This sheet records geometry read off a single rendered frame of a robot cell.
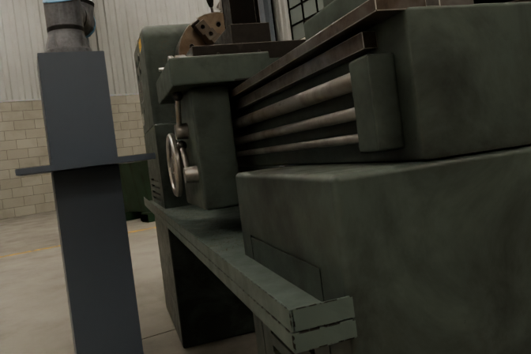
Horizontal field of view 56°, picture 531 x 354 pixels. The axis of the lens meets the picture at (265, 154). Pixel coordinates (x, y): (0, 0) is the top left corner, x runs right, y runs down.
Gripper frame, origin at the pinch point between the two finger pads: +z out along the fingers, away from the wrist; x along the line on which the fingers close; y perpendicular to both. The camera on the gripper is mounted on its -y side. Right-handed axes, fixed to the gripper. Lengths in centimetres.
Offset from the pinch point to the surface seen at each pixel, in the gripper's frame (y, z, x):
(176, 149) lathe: 64, 65, -18
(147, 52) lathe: -13.7, 25.2, -24.4
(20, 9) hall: -982, -266, -278
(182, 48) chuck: 1.8, 26.2, -12.6
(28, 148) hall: -974, 31, -244
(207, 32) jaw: 7.4, 21.1, -4.6
